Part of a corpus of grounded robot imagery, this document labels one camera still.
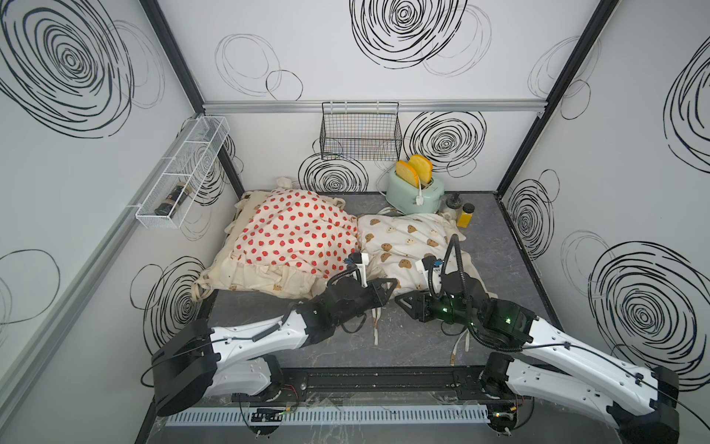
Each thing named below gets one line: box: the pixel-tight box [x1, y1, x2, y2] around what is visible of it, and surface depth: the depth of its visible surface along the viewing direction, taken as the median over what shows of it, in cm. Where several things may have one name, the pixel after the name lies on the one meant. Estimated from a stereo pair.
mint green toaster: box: [386, 169, 445, 216], surface depth 103 cm
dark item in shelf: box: [154, 183, 192, 218], surface depth 68 cm
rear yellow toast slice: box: [407, 153, 434, 185], surface depth 103 cm
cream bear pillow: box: [192, 190, 332, 301], surface depth 85 cm
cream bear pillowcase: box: [356, 210, 498, 298], surface depth 93 cm
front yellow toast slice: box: [394, 160, 420, 189], surface depth 102 cm
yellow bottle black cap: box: [456, 202, 476, 229], surface depth 105 cm
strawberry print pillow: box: [232, 187, 361, 278], surface depth 88 cm
